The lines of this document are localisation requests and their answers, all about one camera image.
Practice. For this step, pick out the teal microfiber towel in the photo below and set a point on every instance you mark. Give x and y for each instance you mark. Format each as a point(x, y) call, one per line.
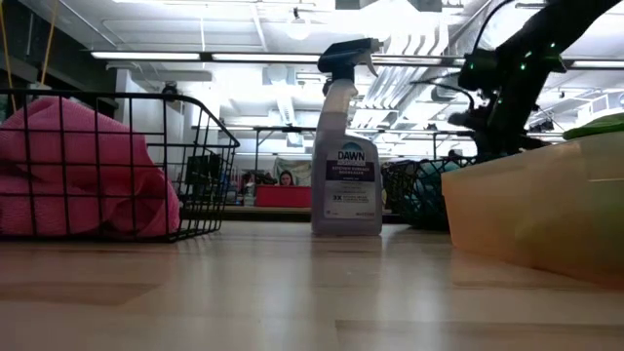
point(448, 167)
point(426, 195)

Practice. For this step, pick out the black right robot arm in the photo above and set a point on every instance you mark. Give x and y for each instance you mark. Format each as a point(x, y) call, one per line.
point(531, 53)

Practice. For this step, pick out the person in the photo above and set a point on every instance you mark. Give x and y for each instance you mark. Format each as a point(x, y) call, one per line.
point(286, 178)
point(454, 154)

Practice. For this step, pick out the orange translucent plastic bin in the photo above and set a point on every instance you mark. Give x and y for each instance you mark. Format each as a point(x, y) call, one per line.
point(507, 214)

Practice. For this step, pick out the black mesh basket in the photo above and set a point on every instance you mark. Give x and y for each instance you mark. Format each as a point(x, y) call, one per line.
point(404, 195)

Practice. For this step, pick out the Dawn spray bottle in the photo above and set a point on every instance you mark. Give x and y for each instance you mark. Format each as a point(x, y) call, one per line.
point(347, 180)

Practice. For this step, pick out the black framed background table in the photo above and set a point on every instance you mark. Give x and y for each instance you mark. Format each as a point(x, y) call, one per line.
point(283, 129)

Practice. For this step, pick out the red box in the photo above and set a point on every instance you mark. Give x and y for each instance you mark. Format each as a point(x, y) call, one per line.
point(284, 196)

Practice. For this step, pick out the round ceiling lamp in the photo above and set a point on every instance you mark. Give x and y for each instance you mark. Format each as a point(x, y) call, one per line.
point(298, 27)

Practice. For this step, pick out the small clear bottle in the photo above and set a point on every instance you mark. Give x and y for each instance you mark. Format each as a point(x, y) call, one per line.
point(249, 195)

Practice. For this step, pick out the black office chair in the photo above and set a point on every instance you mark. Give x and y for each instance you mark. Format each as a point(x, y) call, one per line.
point(204, 173)

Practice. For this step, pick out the black frame light bar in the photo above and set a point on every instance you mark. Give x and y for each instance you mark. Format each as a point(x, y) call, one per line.
point(263, 57)

